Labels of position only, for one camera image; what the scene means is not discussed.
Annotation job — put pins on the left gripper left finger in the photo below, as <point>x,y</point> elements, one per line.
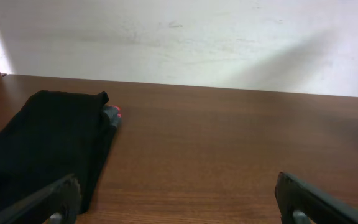
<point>59,202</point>

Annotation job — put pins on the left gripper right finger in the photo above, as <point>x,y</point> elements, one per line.
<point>300,202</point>

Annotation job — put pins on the folded black shorts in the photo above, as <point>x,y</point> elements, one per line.
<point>53,135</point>

